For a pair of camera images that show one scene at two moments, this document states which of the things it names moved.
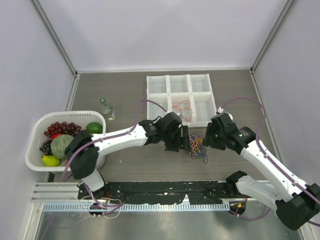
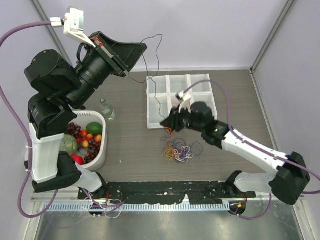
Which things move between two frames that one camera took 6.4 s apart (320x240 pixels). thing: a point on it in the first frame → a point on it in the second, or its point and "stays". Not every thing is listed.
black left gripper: x=175 y=147 → x=120 y=56
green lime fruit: x=94 y=127 stays
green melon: x=59 y=144 stays
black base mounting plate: x=196 y=192 stays
